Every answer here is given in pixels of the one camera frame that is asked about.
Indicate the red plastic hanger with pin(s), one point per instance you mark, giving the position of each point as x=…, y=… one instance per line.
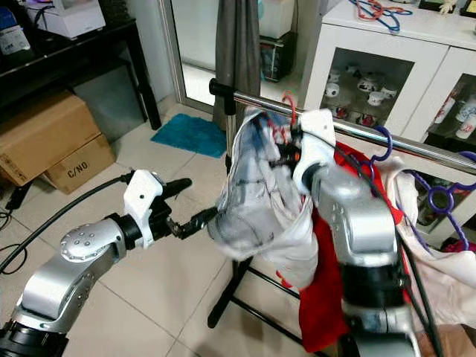
x=293, y=104

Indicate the white blue printed garment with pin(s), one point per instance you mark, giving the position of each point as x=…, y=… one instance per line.
x=256, y=201

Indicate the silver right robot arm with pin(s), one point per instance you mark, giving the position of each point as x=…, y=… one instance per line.
x=364, y=230

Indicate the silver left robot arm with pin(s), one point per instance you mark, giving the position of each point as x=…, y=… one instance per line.
x=74, y=260

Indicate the purple plastic hanger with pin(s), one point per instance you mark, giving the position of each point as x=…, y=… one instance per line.
x=388, y=141
x=440, y=199

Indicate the blue plastic hanger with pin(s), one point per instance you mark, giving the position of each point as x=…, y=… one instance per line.
x=393, y=27

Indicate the blue floor mat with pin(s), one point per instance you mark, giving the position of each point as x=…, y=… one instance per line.
x=190, y=134

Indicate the white ceramic cup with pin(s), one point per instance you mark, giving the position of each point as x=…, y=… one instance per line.
x=333, y=91
x=372, y=80
x=381, y=97

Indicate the black appliance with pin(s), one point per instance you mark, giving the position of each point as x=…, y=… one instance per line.
x=279, y=58

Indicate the small printed cardboard box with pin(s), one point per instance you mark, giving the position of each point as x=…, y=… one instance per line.
x=82, y=167

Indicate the grey curtain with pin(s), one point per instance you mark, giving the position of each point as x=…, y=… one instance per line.
x=236, y=52

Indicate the grey panel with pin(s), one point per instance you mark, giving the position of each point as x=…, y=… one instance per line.
x=111, y=100

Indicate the metal clothes rack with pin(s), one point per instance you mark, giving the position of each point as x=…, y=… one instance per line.
x=424, y=151

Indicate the large cardboard box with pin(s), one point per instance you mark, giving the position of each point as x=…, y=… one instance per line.
x=44, y=134

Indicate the white glass door cabinet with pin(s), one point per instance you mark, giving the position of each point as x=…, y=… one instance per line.
x=379, y=37

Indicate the black power adapter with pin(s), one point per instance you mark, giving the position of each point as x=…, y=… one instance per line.
x=18, y=195

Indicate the red garment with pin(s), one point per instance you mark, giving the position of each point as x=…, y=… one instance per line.
x=323, y=305

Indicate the black table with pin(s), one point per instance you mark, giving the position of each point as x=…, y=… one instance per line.
x=74, y=52

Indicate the blue white small box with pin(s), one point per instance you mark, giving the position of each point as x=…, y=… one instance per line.
x=12, y=31

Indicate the white product box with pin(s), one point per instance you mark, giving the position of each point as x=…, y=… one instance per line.
x=71, y=16

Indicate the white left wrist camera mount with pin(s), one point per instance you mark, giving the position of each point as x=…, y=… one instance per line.
x=141, y=195

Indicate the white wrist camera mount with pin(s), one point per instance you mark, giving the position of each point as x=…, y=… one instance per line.
x=141, y=195
x=317, y=137

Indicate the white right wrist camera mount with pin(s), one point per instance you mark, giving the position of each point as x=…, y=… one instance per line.
x=317, y=137

